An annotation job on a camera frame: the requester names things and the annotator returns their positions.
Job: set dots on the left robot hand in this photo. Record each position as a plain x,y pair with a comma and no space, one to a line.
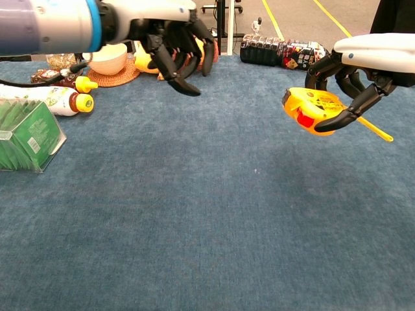
146,16

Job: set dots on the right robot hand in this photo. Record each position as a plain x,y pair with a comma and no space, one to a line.
373,55

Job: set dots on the standing person black clothes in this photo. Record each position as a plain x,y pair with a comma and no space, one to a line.
395,16

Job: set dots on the yellow plush toy brown hood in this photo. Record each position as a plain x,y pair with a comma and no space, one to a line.
144,63

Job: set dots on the white bowl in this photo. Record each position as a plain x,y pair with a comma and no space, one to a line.
110,61

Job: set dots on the round woven coaster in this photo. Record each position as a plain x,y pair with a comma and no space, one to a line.
113,81

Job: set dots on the black wheeled stand base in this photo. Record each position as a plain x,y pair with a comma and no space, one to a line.
238,8

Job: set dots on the glass jar black lid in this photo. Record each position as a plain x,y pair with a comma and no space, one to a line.
60,61

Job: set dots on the dark tea bottle black label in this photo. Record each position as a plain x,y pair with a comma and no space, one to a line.
269,52

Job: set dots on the small white device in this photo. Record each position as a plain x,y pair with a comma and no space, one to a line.
256,26

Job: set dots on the white bottle yellow cap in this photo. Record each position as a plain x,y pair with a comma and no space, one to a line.
58,98

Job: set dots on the clear box green tea packets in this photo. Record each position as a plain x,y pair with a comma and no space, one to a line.
32,129

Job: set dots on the blue tablecloth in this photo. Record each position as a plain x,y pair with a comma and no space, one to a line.
194,194

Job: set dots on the white post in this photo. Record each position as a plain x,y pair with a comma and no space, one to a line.
231,29

